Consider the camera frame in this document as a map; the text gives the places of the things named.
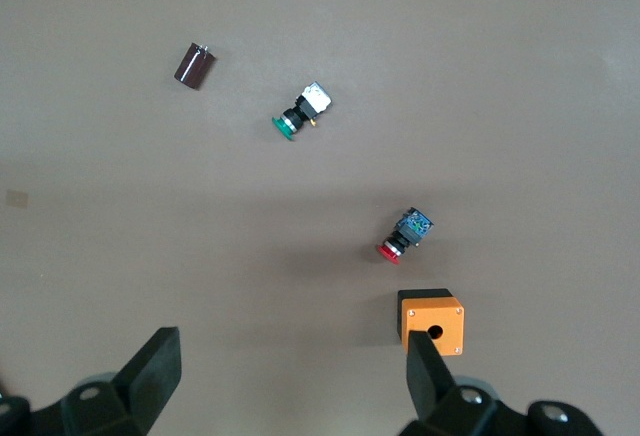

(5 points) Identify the orange button enclosure box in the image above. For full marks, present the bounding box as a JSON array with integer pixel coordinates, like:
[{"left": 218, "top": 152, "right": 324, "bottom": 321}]
[{"left": 397, "top": 288, "right": 466, "bottom": 356}]

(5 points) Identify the dark maroon cylindrical capacitor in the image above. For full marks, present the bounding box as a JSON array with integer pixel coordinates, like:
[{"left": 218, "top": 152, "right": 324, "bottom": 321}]
[{"left": 173, "top": 41, "right": 218, "bottom": 92}]

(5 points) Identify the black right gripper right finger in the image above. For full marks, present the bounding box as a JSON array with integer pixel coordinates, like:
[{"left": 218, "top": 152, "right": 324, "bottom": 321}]
[{"left": 399, "top": 330, "right": 504, "bottom": 436}]

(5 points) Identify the red push button switch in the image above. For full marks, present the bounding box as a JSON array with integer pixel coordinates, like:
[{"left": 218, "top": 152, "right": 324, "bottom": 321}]
[{"left": 375, "top": 207, "right": 435, "bottom": 266}]

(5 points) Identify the green push button switch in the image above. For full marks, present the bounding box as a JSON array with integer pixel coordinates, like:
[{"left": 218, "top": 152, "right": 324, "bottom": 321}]
[{"left": 271, "top": 80, "right": 333, "bottom": 142}]

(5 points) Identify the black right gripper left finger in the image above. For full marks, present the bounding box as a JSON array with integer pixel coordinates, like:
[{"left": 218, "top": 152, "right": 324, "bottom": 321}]
[{"left": 59, "top": 325, "right": 183, "bottom": 436}]

